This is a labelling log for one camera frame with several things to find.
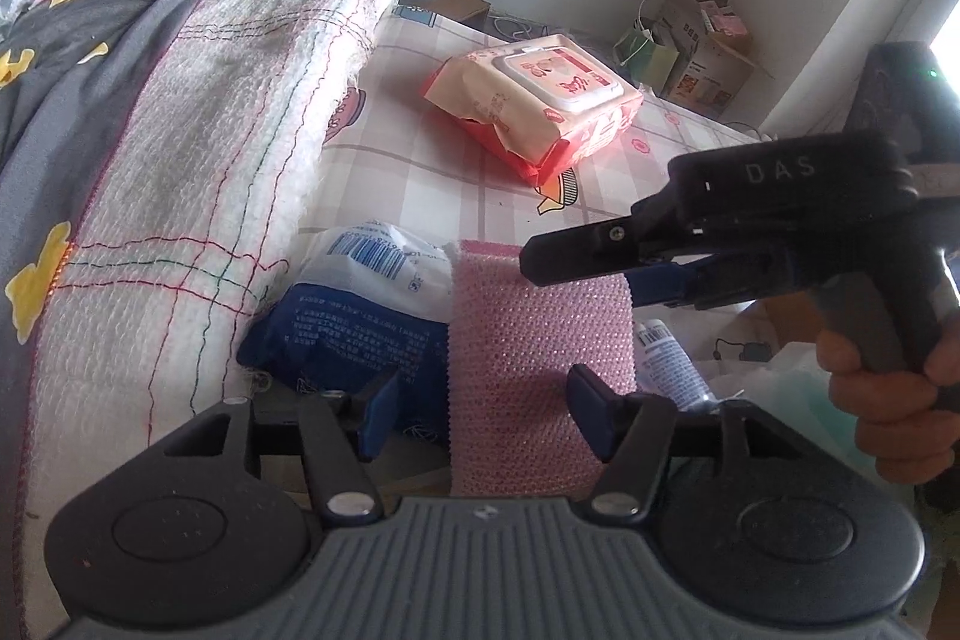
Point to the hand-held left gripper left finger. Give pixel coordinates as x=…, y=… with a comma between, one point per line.
x=379, y=411

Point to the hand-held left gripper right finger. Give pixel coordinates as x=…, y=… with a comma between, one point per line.
x=589, y=404

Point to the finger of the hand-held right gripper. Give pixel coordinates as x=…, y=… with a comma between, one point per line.
x=667, y=287
x=577, y=254

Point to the blue wet wipes pack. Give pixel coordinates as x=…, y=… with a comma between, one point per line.
x=352, y=340

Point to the pale blue soft pack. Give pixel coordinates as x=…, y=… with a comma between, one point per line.
x=671, y=366

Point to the pink sponge cloth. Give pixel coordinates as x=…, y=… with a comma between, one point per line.
x=517, y=347

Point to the person's right hand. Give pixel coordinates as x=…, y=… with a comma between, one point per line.
x=885, y=419

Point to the small open cardboard box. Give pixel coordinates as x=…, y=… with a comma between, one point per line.
x=712, y=70

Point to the red wet wipes pack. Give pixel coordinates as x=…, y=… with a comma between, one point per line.
x=525, y=108

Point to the checked cartoon sheet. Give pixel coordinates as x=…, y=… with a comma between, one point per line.
x=420, y=160

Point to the pink packets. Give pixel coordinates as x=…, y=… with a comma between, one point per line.
x=726, y=21

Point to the green paper bag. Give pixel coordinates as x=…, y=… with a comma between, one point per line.
x=649, y=59

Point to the flat cardboard piece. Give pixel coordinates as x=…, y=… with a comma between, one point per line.
x=454, y=6

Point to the white quilted blanket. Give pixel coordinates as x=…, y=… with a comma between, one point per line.
x=187, y=160

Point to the grey yellow print bedsheet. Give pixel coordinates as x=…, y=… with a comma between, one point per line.
x=75, y=123

